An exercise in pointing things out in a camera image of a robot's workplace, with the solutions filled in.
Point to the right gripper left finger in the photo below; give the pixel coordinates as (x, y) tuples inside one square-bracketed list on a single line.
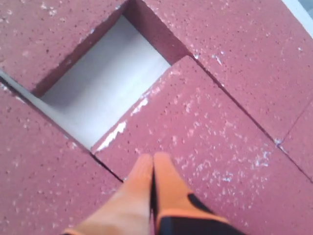
[(128, 211)]

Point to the second row red brick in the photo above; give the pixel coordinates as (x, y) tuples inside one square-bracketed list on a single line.
[(231, 165)]

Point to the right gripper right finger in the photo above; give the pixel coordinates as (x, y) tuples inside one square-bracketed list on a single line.
[(172, 194)]

